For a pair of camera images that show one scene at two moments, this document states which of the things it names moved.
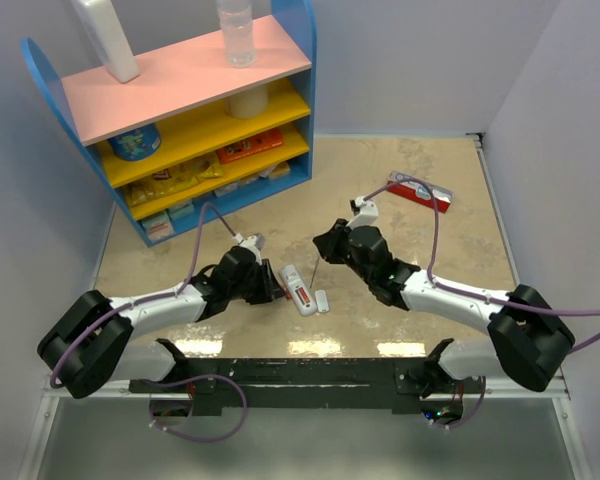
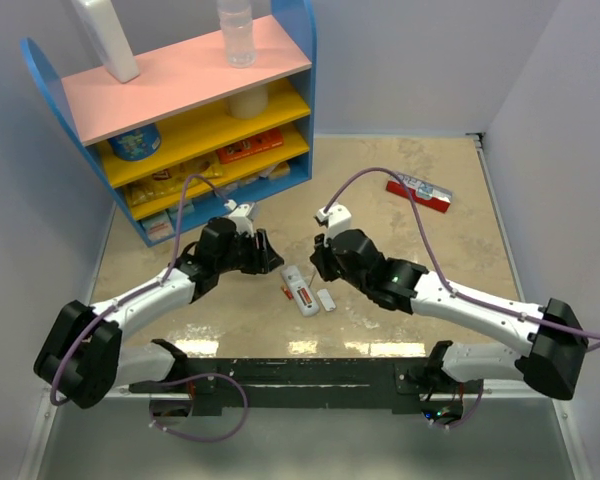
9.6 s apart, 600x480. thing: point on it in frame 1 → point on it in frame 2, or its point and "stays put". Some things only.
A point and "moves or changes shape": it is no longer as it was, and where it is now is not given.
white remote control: [298, 291] stays put
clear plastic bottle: [235, 17] stays put
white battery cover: [322, 301] moves or changes shape
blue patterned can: [137, 145] stays put
